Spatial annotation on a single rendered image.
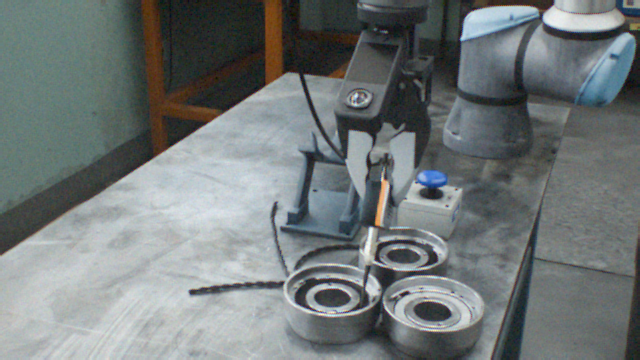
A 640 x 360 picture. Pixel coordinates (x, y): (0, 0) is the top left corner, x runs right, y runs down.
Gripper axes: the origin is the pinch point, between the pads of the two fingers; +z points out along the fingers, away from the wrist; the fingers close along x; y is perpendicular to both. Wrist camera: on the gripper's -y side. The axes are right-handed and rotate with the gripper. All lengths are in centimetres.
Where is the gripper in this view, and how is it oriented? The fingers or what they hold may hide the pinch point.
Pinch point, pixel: (379, 195)
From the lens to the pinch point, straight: 84.5
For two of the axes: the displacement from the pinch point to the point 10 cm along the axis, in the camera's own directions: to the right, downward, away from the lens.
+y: 3.2, -3.8, 8.7
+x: -9.5, -1.4, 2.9
